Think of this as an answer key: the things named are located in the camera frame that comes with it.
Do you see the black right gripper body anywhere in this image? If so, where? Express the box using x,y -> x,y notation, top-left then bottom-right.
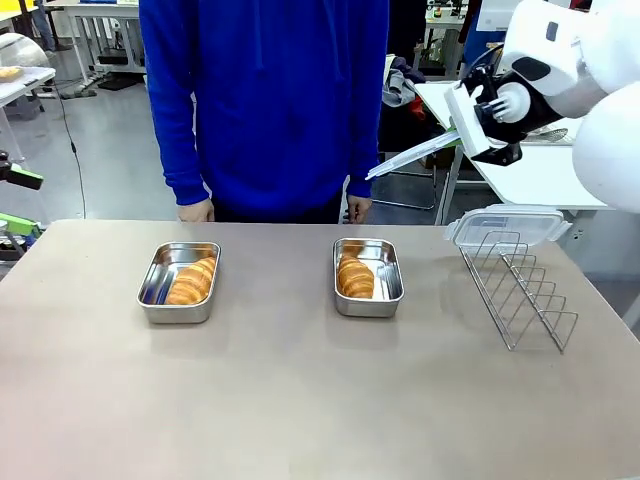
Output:
468,101 -> 527,168

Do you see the thin black floor cable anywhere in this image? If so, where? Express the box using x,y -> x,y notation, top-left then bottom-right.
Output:
51,82 -> 88,220

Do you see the black right arm cable sleeve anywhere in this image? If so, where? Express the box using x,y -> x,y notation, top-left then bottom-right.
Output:
463,43 -> 505,89

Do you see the person's left hand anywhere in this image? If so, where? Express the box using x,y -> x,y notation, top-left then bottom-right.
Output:
346,194 -> 374,224

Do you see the metal wire rack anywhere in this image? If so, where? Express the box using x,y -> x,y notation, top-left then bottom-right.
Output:
458,230 -> 581,355

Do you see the person's right hand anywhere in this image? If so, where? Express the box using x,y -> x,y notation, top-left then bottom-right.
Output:
177,197 -> 217,224

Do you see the pile of clothes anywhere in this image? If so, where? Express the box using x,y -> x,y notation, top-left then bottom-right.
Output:
382,53 -> 427,108

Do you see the clear plastic clip lid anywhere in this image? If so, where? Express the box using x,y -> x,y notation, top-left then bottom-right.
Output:
364,127 -> 464,182
446,203 -> 574,251

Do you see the rectangular steel container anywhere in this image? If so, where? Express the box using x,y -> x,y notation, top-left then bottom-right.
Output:
333,237 -> 406,319
136,241 -> 222,325

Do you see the person in blue hoodie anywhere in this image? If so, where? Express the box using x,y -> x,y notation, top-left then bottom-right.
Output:
138,0 -> 390,225

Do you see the cluttered side cart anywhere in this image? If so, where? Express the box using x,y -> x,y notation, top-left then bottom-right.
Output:
0,232 -> 32,262

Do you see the metal slotted spoon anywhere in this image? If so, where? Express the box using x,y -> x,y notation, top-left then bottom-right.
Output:
523,127 -> 572,147

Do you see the golden croissant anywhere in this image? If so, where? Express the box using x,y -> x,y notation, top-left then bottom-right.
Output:
337,251 -> 376,301
164,256 -> 218,306

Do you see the person's left forearm blue sleeve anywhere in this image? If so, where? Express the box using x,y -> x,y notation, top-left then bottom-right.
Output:
346,74 -> 390,200

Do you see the white workbench with frame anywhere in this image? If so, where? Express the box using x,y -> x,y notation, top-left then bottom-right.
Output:
62,0 -> 147,87

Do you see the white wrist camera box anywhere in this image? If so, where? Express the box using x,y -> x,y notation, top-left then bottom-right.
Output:
443,81 -> 502,158

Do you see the small white table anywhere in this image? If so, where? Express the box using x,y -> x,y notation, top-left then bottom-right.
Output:
0,66 -> 57,162

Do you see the blue background board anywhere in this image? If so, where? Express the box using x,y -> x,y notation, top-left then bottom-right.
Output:
460,0 -> 514,82

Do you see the person's right forearm blue sleeve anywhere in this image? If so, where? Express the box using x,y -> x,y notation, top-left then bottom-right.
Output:
145,74 -> 212,208

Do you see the clear plastic dome cover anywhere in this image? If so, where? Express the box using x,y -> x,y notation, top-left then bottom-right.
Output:
0,31 -> 54,72

